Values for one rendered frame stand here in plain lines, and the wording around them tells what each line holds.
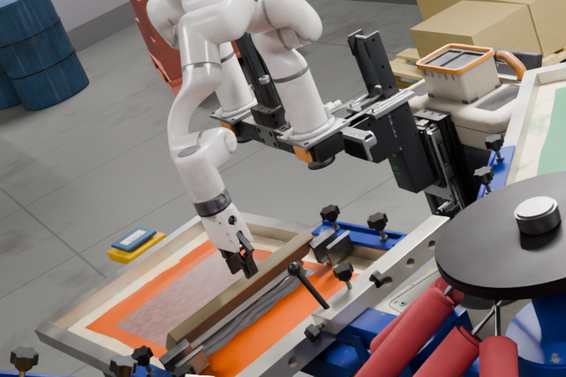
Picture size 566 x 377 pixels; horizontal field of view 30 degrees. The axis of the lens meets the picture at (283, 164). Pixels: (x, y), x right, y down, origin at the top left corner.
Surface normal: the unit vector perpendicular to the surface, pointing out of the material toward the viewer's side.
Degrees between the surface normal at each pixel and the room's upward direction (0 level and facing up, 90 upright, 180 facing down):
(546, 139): 0
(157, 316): 0
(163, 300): 0
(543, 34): 90
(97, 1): 90
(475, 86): 92
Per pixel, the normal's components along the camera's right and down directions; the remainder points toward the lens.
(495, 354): -0.32, -0.53
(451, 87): -0.80, 0.51
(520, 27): 0.45, 0.18
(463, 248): -0.36, -0.86
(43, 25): 0.64, 0.06
